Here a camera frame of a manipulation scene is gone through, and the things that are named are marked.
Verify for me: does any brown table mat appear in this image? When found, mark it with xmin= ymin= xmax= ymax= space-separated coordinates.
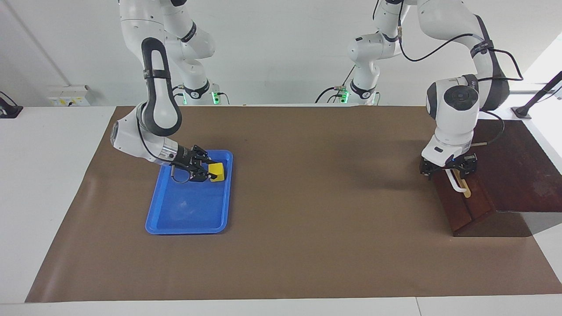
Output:
xmin=25 ymin=105 xmax=562 ymax=303

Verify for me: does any black right arm base cable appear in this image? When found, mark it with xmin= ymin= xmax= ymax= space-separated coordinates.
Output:
xmin=171 ymin=83 xmax=230 ymax=106

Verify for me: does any black device on table edge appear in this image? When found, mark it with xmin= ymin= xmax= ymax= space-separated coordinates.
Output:
xmin=0 ymin=91 xmax=24 ymax=119

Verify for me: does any dark wooden cabinet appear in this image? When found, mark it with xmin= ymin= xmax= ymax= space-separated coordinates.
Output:
xmin=432 ymin=119 xmax=562 ymax=238

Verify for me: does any white wall power outlet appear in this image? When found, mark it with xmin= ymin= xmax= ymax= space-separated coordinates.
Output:
xmin=47 ymin=85 xmax=91 ymax=107

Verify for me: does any black arm base cable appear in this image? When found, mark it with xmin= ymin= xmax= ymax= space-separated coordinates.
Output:
xmin=171 ymin=83 xmax=230 ymax=106
xmin=315 ymin=65 xmax=357 ymax=104

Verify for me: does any black left arm base cable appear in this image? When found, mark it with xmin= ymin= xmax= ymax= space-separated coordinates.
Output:
xmin=315 ymin=65 xmax=357 ymax=104

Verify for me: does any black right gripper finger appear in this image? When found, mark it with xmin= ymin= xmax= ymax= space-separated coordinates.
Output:
xmin=192 ymin=144 xmax=219 ymax=167
xmin=189 ymin=168 xmax=215 ymax=183

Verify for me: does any blue plastic tray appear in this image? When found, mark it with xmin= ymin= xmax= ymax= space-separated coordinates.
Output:
xmin=145 ymin=150 xmax=234 ymax=235

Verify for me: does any wooden drawer with white handle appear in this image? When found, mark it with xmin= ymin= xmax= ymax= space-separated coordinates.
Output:
xmin=445 ymin=169 xmax=497 ymax=223

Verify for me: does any black camera stand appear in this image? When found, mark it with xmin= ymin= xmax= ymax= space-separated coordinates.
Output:
xmin=512 ymin=71 xmax=562 ymax=120

